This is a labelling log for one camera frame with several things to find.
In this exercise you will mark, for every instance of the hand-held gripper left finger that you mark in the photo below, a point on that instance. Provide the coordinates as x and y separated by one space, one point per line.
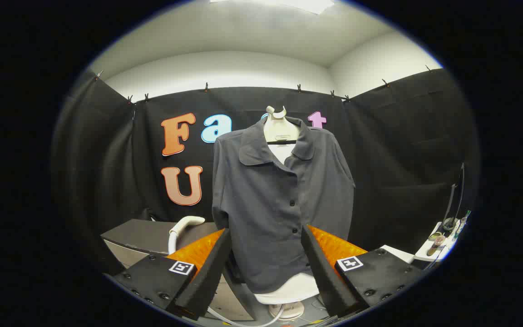
209 281

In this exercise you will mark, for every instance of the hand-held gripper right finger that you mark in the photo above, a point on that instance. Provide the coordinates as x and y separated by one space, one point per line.
323 277

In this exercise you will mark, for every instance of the white garment steamer head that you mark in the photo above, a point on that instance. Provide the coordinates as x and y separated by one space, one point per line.
188 222

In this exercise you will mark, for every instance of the dark grey button shirt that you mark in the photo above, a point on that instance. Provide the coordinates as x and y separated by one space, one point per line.
261 204

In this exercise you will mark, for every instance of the round mannequin stand base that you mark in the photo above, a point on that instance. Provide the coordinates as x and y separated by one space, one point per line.
288 311

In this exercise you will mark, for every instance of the white side table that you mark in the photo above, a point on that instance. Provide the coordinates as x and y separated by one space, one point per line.
425 252

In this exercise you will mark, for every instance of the small brown bottle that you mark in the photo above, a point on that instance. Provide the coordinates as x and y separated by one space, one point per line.
436 244

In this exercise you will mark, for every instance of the green pen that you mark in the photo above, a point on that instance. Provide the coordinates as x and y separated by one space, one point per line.
462 223

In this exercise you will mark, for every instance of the white mannequin torso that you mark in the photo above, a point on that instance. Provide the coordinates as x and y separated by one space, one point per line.
282 129

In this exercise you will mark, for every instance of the row of black clips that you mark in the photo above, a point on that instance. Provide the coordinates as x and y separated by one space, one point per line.
206 86

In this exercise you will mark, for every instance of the ceiling light panel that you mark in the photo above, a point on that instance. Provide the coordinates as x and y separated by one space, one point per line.
288 3

